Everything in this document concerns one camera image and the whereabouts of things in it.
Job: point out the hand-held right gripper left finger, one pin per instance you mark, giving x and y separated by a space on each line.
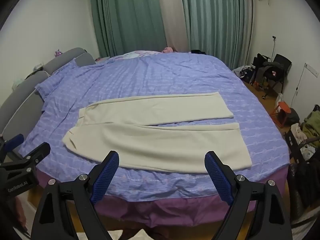
106 177

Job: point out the beige curtain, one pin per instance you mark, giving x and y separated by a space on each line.
172 17

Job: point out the cream pants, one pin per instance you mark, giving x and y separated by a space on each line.
150 142

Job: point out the lavender striped pillow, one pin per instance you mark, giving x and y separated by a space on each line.
62 80

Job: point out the white clothing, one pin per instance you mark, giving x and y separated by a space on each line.
298 132

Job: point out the black folded stroller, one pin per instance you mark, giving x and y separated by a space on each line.
260 61

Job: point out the purple bed skirt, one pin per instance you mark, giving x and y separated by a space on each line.
162 212

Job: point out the dark patterned bag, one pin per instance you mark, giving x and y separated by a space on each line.
246 72

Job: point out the white wall socket strip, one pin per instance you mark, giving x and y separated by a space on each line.
311 70

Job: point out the black clothing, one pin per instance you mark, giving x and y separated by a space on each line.
198 52

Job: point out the pink plush toy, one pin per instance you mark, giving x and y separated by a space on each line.
168 50

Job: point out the grey padded headboard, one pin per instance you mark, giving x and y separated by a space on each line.
22 100

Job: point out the pale floral blanket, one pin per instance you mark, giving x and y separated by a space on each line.
140 54

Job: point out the red stool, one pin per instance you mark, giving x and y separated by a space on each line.
283 106

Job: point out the purple figurine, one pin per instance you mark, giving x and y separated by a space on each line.
58 53

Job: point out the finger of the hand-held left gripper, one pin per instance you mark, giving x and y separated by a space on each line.
37 152
15 141

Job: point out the lavender striped duvet cover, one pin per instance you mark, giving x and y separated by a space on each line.
175 75

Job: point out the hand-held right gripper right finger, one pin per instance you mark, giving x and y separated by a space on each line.
217 177

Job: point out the white plastic bag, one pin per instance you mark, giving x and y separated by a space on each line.
279 98

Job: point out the dark clothing pile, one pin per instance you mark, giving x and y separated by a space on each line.
302 187

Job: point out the black folding chair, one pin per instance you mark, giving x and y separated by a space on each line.
282 61

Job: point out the olive green clothing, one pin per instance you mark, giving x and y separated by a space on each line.
313 123

